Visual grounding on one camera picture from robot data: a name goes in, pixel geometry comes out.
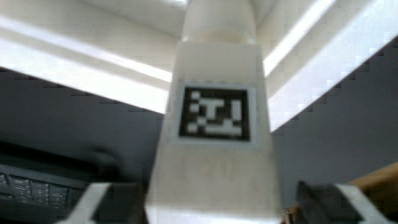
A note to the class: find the white table leg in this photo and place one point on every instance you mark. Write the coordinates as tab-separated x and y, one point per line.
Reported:
213	184

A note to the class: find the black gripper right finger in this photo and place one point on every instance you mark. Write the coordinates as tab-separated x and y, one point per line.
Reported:
332	204

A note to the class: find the white square table top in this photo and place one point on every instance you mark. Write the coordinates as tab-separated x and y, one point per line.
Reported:
96	44

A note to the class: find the black keyboard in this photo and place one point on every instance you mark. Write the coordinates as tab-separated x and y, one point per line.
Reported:
43	183

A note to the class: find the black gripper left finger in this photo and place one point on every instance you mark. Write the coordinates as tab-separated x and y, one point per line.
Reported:
110	205

